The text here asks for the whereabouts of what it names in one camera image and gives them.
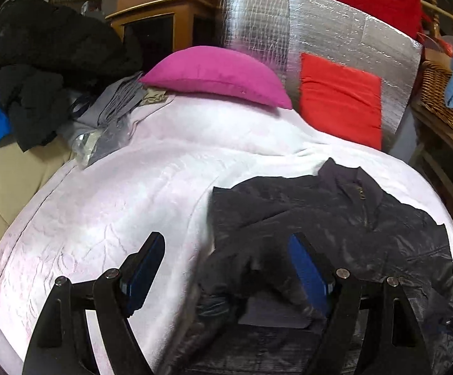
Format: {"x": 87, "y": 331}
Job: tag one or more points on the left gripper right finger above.
{"x": 393, "y": 342}

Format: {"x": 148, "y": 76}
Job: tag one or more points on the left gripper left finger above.
{"x": 61, "y": 343}

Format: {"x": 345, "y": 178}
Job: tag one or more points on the black quilted jacket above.
{"x": 252, "y": 315}

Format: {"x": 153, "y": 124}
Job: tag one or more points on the grey folded clothes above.
{"x": 97, "y": 128}

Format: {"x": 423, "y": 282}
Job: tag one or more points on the cream leather sofa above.
{"x": 22, "y": 174}

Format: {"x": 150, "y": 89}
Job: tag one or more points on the white bed blanket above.
{"x": 85, "y": 221}

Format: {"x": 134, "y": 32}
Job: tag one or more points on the wicker basket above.
{"x": 436, "y": 92}

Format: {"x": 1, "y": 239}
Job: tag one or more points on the red pillow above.
{"x": 340, "y": 100}

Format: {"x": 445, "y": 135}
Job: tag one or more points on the black puffer coat pile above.
{"x": 48, "y": 54}

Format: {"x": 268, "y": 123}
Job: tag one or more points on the magenta pillow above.
{"x": 219, "y": 71}

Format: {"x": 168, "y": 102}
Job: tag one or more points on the silver foil headboard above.
{"x": 394, "y": 59}

